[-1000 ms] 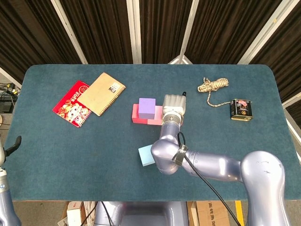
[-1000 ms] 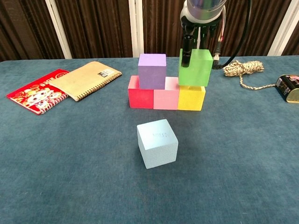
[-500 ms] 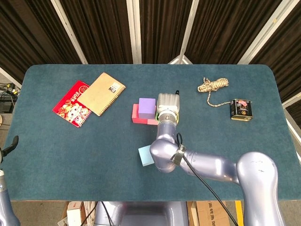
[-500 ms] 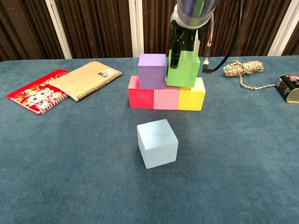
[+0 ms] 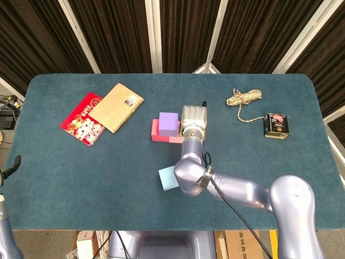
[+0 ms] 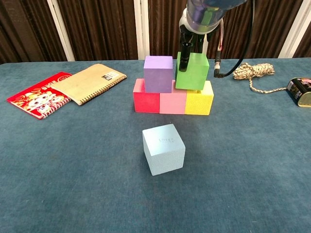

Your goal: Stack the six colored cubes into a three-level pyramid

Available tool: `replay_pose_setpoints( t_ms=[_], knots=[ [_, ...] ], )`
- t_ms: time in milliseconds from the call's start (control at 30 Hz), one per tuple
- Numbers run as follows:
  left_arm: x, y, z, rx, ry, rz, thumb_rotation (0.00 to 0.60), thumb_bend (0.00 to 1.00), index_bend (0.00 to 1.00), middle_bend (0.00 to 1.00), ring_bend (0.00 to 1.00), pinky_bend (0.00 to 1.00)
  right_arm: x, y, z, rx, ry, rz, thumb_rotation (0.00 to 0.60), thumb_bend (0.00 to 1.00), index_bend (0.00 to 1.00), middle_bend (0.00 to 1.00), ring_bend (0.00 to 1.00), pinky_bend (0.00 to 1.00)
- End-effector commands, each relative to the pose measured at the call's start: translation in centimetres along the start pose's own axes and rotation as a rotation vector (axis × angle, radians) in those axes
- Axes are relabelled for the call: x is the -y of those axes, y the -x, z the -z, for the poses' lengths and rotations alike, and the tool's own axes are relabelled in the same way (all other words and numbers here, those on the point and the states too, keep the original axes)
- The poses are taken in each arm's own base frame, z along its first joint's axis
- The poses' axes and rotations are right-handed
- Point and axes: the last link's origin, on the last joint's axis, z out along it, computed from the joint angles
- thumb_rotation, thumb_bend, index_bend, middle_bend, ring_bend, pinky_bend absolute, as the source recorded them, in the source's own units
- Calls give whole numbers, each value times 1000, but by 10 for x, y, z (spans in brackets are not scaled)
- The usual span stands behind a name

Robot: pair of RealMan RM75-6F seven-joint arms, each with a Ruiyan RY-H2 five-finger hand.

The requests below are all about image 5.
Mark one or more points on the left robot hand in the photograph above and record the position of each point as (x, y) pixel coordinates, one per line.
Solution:
(12, 168)

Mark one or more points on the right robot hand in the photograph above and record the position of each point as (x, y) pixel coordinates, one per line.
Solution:
(194, 116)

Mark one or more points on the purple foam cube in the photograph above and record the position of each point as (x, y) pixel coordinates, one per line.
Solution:
(168, 122)

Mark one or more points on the red foam cube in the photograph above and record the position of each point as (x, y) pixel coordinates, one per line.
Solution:
(157, 135)

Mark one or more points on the light blue foam cube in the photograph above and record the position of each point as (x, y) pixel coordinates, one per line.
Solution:
(167, 178)

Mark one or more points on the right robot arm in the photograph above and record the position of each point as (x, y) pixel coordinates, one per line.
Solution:
(242, 189)

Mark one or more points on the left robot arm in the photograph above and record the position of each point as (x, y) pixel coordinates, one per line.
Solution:
(6, 232)

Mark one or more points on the pink foam cube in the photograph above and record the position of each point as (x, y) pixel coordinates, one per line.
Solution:
(175, 139)

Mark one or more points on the black floor equipment box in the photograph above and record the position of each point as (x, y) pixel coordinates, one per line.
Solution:
(6, 118)

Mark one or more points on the tan kraft spiral notebook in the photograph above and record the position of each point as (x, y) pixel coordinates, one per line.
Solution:
(114, 108)

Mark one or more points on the red spiral notebook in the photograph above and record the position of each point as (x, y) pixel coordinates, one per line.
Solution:
(81, 121)

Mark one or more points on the black and gold tin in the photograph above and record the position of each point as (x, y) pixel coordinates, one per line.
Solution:
(277, 126)

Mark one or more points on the teal felt table mat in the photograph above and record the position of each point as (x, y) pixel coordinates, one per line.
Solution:
(107, 202)

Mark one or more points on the small white box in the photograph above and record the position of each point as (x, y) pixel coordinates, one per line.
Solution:
(85, 245)

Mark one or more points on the dark brown curtain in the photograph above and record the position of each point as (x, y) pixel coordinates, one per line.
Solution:
(116, 32)

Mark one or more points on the grey-blue robot torso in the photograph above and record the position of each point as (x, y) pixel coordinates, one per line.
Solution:
(167, 246)

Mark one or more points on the printed cardboard box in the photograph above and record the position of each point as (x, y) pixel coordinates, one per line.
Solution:
(244, 245)

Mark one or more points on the white metal frame post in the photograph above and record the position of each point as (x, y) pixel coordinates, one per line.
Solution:
(10, 89)
(81, 37)
(304, 37)
(214, 37)
(337, 144)
(154, 37)

